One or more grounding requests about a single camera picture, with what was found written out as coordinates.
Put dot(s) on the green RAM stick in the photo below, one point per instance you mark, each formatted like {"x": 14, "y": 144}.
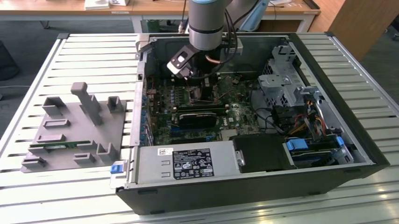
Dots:
{"x": 76, "y": 143}

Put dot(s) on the wooden cabinet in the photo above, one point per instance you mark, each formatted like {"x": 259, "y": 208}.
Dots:
{"x": 357, "y": 23}

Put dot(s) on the black open PC case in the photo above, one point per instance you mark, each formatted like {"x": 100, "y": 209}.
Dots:
{"x": 217, "y": 198}

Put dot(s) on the silver power supply with label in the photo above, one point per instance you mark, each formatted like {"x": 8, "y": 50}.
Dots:
{"x": 145, "y": 163}

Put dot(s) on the blue plastic clip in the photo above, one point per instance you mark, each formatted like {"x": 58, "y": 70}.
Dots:
{"x": 340, "y": 142}

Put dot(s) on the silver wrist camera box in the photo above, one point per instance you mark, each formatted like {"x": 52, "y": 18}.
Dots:
{"x": 236, "y": 49}

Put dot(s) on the wooden desk with white legs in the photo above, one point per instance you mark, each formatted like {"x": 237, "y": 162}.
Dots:
{"x": 61, "y": 11}

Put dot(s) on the CPU socket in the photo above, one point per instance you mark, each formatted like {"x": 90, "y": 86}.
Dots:
{"x": 195, "y": 95}

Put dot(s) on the silver chipset heatsink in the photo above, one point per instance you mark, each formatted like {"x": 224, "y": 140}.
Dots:
{"x": 228, "y": 135}

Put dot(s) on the blue disk carrier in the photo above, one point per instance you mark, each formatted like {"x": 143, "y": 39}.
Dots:
{"x": 296, "y": 144}

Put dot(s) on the grey parts rack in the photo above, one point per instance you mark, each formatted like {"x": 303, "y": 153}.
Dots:
{"x": 77, "y": 130}

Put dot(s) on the RAM slot with white latches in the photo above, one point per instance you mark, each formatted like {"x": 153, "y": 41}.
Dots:
{"x": 199, "y": 109}
{"x": 180, "y": 80}
{"x": 221, "y": 113}

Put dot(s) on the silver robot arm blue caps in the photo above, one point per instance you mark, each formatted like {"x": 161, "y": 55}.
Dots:
{"x": 205, "y": 23}

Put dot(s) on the green motherboard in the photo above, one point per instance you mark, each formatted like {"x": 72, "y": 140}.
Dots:
{"x": 243, "y": 116}

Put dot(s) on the silver perforated drive cage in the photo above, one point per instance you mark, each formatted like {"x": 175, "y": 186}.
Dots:
{"x": 281, "y": 80}

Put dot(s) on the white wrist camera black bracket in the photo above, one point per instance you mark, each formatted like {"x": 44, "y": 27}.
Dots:
{"x": 180, "y": 59}

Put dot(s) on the blue case latch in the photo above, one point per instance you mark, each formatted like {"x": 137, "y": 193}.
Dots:
{"x": 116, "y": 168}

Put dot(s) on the black plastic shroud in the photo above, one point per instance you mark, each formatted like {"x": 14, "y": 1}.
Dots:
{"x": 261, "y": 151}

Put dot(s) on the black graphics card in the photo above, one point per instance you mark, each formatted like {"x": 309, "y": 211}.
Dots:
{"x": 197, "y": 120}

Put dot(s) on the small white blue box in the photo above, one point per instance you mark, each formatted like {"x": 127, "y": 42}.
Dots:
{"x": 120, "y": 2}

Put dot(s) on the white papers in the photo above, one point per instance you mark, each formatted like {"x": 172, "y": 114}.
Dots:
{"x": 280, "y": 2}

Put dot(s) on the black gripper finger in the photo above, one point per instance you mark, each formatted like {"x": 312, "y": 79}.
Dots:
{"x": 205, "y": 89}
{"x": 211, "y": 91}

